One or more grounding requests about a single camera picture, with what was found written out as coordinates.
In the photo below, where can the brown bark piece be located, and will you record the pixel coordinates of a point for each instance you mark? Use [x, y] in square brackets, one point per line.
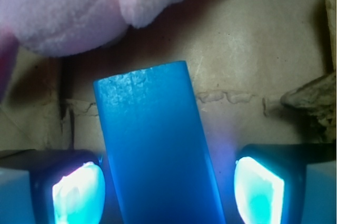
[318, 98]

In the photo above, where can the blue rectangular block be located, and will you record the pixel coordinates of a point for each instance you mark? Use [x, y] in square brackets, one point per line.
[156, 147]

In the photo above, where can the pink plush toy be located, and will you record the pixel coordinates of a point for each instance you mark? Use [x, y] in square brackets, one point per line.
[58, 28]

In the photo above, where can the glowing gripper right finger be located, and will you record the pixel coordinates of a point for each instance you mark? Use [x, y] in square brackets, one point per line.
[286, 183]

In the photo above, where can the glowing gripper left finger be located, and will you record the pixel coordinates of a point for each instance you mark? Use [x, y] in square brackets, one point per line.
[51, 186]

